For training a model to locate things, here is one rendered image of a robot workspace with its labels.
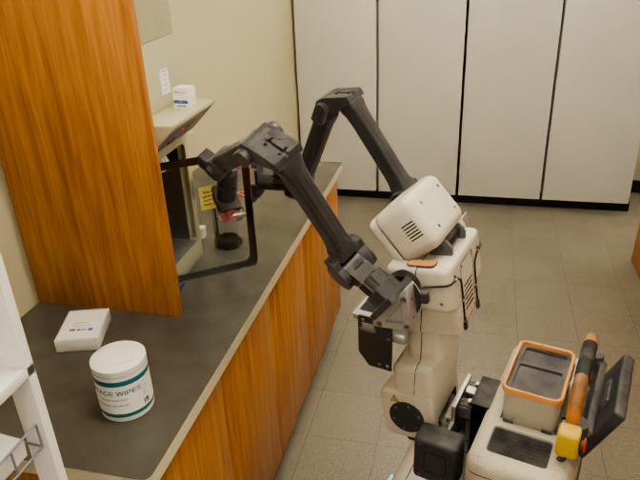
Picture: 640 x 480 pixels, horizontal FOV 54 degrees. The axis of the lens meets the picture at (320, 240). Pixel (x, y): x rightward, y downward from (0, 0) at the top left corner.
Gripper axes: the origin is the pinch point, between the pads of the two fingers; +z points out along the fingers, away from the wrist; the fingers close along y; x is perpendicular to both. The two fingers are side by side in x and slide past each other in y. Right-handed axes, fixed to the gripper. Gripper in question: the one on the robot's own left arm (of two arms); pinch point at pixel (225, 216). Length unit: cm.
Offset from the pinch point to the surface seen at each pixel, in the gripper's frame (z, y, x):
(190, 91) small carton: -24.8, -30.2, -2.8
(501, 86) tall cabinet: 103, -159, 252
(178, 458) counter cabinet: 12, 64, -31
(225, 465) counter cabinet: 44, 57, -16
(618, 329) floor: 117, 30, 211
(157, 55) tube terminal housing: -33, -38, -10
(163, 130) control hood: -26.8, -12.1, -15.0
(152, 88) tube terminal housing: -27.5, -30.6, -13.7
